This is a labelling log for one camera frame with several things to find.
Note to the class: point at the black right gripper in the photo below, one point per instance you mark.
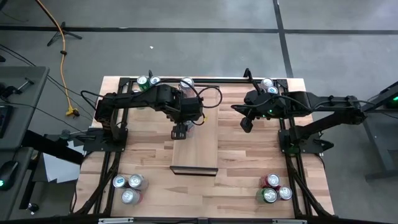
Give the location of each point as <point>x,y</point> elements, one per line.
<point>261,104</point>

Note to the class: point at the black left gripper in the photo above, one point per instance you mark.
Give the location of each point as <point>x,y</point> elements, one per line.
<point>191,109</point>

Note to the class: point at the silver Diet Coke can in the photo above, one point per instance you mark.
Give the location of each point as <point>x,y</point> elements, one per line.
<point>186,83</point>
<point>136,181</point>
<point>190,127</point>

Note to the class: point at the red Coca-Cola can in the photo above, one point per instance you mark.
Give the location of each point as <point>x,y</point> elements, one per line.
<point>284,193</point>
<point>271,180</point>
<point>266,83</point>

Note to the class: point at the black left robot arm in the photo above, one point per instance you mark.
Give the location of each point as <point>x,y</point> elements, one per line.
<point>140,98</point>

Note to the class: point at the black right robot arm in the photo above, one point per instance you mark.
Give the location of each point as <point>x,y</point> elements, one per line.
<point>329,107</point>

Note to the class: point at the green Sprite can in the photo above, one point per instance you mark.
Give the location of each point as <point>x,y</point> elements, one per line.
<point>267,195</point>
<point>143,82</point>

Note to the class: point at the grey clamp knob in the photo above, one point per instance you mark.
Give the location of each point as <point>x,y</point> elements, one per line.
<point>64,134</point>

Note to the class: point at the black device with green light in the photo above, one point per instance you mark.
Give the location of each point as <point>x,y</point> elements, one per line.
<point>392,101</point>

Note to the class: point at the black desk beam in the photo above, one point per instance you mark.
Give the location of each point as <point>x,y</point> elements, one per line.
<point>53,146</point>

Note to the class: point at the white paper sheet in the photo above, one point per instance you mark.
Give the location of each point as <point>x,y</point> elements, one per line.
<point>59,169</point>

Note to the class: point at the black tripod base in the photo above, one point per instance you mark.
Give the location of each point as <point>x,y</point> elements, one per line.
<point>63,31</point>

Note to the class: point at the grey desk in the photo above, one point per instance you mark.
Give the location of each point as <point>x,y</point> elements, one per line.
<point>21,186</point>
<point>28,102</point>

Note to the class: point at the black and silver hand tool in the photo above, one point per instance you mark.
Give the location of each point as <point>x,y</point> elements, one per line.
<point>26,83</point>

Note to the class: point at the black caster wheel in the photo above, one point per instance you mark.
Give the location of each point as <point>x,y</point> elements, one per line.
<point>32,207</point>

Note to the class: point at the black keyboard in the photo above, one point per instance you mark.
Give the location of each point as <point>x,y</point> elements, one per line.
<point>3,119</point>

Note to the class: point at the black computer mouse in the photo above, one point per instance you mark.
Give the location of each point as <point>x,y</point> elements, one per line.
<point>7,174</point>

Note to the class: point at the small black frame post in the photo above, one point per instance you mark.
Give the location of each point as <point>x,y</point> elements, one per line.
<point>150,74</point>
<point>247,73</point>

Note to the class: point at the black aluminium table frame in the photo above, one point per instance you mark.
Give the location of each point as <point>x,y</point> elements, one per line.
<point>228,80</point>

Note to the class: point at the wooden shelf with black frame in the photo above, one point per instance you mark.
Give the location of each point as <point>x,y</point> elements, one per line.
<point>196,149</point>

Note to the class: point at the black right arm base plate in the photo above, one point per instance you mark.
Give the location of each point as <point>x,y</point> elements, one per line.
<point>311,146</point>

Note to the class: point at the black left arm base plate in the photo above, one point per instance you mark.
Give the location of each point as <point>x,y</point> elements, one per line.
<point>93,143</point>

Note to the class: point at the silver metal bracket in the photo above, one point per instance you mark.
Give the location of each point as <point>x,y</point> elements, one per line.
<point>289,221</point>
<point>115,220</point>

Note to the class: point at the black desk frame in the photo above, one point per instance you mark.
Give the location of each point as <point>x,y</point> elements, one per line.
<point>377,146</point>

